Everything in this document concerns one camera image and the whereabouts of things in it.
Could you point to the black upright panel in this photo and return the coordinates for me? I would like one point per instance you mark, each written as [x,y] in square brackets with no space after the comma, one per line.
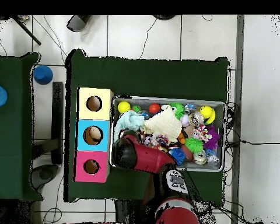
[57,121]

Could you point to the wooden box with three holes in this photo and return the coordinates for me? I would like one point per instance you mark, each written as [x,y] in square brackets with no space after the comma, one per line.
[93,136]

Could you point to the purple spiky monster toy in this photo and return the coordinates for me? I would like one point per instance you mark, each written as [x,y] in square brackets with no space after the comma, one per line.
[212,137]

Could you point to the blue spiky ball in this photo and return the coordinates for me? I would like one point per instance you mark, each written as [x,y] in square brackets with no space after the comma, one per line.
[178,155]

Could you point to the colourful paper wad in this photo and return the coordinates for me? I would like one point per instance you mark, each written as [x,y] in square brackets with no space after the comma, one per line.
[159,140]

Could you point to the silver crushed soda can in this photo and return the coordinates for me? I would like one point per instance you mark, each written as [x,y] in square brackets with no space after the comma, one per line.
[199,157]

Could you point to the dark stand base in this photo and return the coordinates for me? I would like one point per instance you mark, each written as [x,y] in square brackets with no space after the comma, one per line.
[45,173]

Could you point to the green furry toy with eyes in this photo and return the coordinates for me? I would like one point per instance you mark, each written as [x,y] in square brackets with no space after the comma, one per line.
[178,109]

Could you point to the plain yellow ball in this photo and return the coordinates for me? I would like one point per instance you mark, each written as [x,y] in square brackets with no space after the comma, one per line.
[124,107]

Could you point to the dark green side table cloth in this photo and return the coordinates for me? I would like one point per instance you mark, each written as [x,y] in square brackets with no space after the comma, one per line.
[11,163]

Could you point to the red orange ball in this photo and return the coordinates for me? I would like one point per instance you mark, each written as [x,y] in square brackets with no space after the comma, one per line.
[154,108]

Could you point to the person's foot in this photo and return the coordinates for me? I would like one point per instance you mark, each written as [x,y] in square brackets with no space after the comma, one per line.
[77,23]

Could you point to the mint green cloth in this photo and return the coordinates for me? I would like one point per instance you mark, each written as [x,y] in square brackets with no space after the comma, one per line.
[130,121]

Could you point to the cream waffle cloth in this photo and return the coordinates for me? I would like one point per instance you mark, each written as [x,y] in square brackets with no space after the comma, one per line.
[164,123]

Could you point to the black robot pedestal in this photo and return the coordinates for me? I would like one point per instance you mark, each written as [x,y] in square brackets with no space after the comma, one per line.
[130,214]

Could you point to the black tripod leg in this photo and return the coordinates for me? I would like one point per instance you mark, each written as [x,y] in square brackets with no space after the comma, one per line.
[28,31]

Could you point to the yellow smiley ball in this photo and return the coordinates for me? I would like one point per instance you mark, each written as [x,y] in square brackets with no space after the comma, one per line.
[206,112]

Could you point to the black round base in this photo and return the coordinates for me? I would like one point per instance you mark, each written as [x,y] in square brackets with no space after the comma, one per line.
[163,17]

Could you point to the blue plastic cup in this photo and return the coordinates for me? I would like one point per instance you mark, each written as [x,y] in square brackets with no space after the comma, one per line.
[43,74]

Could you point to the red robot arm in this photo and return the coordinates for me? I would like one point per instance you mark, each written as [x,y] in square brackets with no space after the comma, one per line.
[151,158]

